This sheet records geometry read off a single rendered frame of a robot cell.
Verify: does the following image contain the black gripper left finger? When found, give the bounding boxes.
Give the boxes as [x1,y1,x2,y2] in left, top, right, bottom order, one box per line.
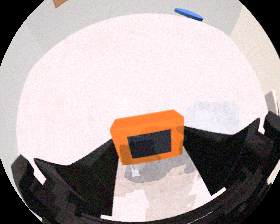
[34,139,120,217]

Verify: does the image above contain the orange block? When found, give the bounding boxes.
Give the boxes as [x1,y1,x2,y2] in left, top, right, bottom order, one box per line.
[109,109,184,165]

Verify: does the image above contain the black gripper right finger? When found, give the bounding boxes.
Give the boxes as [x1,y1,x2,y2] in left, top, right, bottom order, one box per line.
[183,117,260,196]

